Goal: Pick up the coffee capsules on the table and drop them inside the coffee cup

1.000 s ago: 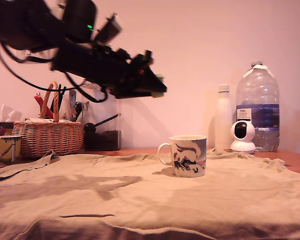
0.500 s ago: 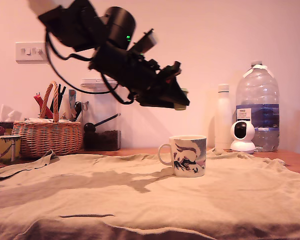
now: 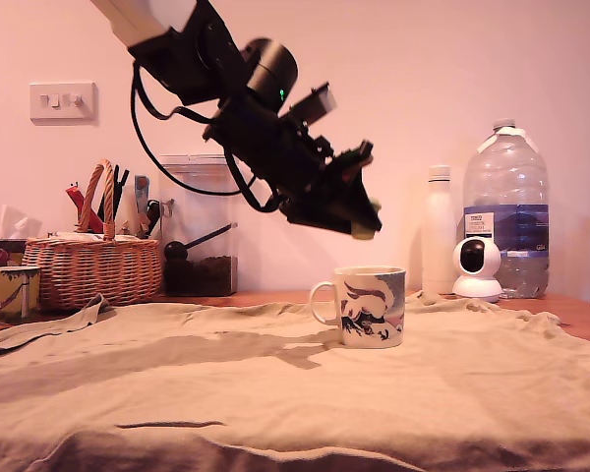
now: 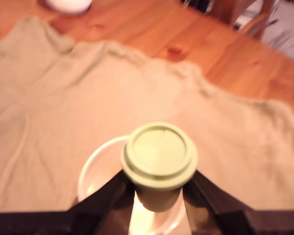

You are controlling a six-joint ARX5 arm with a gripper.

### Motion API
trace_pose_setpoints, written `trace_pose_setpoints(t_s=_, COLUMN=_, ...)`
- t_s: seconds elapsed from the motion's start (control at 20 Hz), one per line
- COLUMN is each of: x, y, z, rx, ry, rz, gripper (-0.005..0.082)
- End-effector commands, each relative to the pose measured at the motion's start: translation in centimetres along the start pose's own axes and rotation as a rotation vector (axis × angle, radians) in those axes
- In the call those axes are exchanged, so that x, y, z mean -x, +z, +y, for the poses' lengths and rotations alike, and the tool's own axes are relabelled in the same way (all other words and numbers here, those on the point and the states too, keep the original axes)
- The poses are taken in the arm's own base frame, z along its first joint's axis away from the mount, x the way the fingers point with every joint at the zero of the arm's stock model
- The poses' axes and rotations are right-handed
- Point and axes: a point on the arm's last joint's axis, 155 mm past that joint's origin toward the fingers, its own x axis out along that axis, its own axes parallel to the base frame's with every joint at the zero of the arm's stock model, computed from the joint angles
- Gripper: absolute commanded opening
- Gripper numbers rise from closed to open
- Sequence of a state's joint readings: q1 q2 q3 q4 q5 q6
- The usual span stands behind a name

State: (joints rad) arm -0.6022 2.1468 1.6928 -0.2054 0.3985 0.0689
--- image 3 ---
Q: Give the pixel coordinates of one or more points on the red sachet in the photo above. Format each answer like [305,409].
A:
[88,216]

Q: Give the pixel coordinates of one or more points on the blue sachet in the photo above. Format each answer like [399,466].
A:
[141,196]

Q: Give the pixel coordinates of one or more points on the white mug with creature print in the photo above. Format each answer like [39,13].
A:
[371,305]

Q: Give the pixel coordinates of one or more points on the large clear water bottle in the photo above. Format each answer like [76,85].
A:
[513,187]

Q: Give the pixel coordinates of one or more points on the white paper tissue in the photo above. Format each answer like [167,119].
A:
[22,226]

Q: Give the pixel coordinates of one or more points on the black coffee scoop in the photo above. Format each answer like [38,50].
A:
[176,250]

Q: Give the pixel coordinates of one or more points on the white insulated bottle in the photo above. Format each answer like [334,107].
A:
[439,236]

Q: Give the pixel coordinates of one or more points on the white papers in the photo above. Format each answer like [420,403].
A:
[86,236]

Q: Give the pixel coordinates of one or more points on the dark printed tissue box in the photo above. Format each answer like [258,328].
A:
[0,254]

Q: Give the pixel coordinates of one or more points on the white wall light switch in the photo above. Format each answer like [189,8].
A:
[63,101]

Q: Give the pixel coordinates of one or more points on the clear coffee bean container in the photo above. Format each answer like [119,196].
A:
[201,236]

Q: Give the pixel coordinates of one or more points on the small white round camera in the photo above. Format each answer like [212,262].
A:
[476,285]

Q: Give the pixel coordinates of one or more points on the black stick sachet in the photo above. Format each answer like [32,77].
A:
[109,196]
[120,192]

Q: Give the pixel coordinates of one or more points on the beige cloth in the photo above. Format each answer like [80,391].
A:
[324,403]

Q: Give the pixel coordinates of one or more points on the yellow-green mug with hammock print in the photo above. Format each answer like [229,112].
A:
[10,295]

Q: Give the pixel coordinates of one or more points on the pale green coffee capsule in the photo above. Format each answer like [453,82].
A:
[363,231]

